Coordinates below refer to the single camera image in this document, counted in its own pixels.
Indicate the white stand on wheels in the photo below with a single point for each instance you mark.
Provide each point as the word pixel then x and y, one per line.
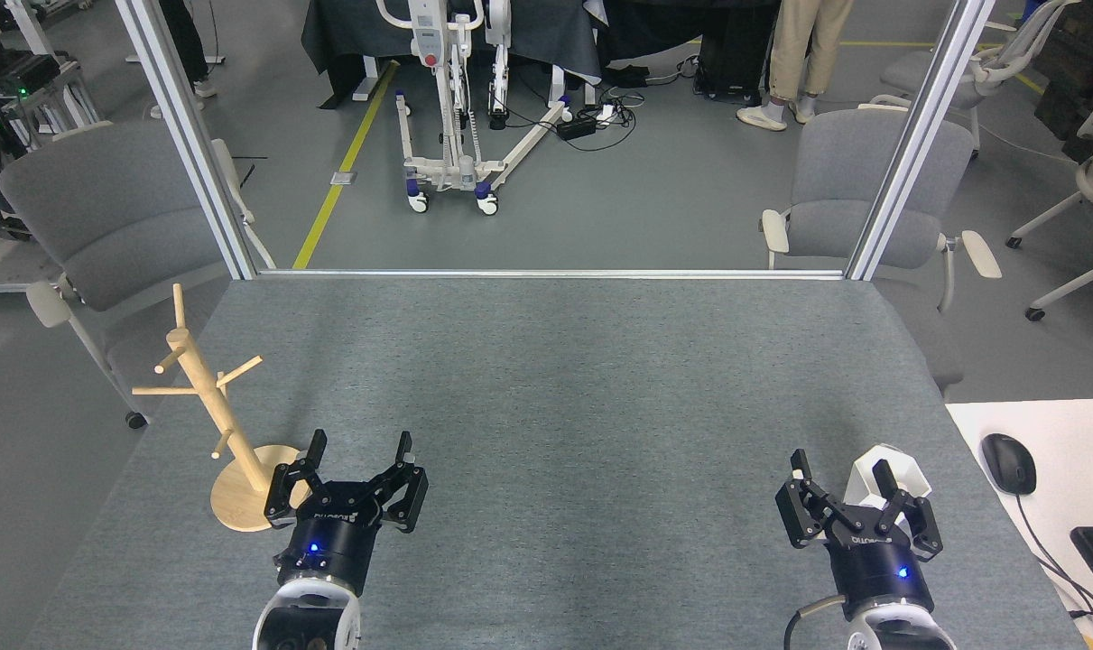
pixel 427 45

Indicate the metal floor plate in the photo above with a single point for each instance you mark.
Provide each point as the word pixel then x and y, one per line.
pixel 344 178

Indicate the black computer mouse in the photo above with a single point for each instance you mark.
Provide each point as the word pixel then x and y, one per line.
pixel 1008 462

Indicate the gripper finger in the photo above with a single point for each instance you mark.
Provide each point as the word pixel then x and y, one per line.
pixel 799 515
pixel 284 492
pixel 406 496
pixel 921 524

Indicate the silver frame rail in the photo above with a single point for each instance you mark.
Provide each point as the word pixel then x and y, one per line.
pixel 546 273

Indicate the wooden cup rack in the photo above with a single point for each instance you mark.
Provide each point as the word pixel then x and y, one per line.
pixel 219 411

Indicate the white desk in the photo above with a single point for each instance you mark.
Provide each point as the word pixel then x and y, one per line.
pixel 1069 442

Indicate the silver frame post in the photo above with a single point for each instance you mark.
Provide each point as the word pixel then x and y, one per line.
pixel 189 135
pixel 919 135

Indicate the white hexagonal cup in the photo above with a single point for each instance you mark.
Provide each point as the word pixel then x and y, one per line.
pixel 864 483

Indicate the person in dark trousers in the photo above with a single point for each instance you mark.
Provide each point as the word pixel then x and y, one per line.
pixel 189 45

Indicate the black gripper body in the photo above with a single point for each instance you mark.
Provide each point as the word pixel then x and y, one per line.
pixel 334 542
pixel 875 569

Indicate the metal equipment cart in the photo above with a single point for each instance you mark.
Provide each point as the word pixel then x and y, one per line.
pixel 41 86

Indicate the dark cloth covered table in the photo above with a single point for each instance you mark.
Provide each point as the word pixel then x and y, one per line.
pixel 528 36

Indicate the grey padded chair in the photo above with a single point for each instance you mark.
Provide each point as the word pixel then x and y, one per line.
pixel 113 217
pixel 835 171

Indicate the black power strip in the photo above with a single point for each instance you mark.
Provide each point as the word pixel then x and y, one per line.
pixel 577 127

